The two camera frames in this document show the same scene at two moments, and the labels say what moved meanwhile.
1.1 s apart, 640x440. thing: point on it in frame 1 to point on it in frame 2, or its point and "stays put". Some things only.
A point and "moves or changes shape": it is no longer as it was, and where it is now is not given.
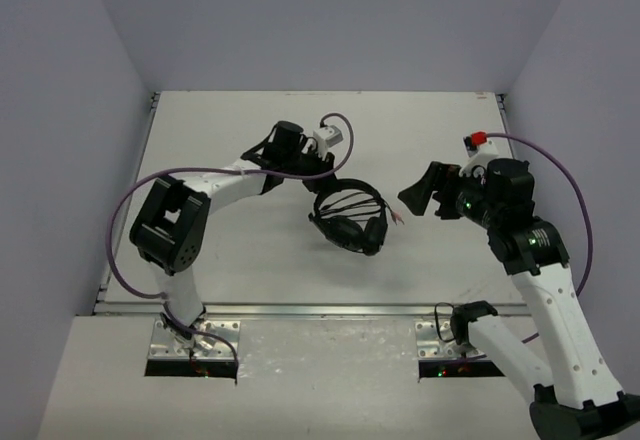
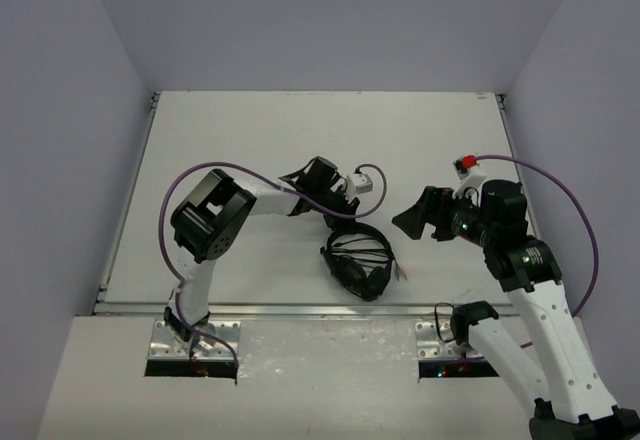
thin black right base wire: x=452 y=313 stays put
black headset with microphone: x=353 y=214 moves or changes shape
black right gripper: x=443 y=178 to x=434 y=206
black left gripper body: x=314 y=165 to x=342 y=208
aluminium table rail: x=302 y=310 stays put
